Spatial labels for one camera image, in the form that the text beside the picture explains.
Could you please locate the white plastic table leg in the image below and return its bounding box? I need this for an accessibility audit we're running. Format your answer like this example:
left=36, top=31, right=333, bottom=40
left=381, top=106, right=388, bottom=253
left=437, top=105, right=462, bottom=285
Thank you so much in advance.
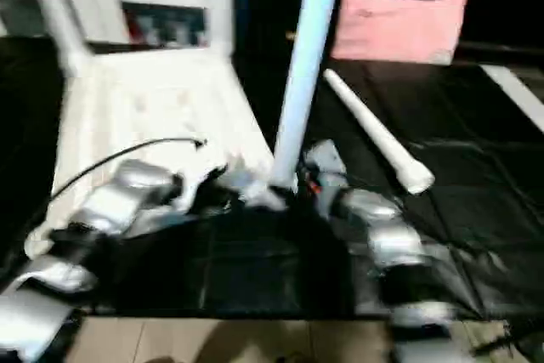
left=322, top=69, right=436, bottom=196
left=34, top=0, right=93, bottom=75
left=212, top=0, right=241, bottom=62
left=269, top=0, right=347, bottom=196

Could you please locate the white plastic table top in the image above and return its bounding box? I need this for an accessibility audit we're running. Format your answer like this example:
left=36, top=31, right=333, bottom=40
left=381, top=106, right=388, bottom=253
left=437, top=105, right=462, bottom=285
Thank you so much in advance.
left=24, top=48, right=294, bottom=258

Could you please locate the black work mat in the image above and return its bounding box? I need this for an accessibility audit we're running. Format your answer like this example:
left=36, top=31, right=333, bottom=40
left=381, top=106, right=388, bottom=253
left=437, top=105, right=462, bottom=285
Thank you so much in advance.
left=0, top=36, right=544, bottom=321

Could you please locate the pink pillow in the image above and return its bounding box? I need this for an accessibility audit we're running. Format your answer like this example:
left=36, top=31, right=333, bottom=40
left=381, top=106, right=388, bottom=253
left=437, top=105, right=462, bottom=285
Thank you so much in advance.
left=330, top=0, right=470, bottom=66

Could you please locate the black metal stand leg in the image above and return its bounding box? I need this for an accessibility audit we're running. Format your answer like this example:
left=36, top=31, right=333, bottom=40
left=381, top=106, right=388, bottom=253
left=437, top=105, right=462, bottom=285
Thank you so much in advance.
left=472, top=325, right=544, bottom=355

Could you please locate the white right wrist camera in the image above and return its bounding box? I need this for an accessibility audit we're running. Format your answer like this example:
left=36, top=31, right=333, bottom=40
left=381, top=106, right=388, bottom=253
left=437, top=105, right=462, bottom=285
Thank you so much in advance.
left=302, top=140, right=348, bottom=185

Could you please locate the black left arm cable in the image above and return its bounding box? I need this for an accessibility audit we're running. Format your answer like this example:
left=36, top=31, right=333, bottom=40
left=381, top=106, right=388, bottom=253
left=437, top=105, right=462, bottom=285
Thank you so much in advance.
left=47, top=136, right=207, bottom=207

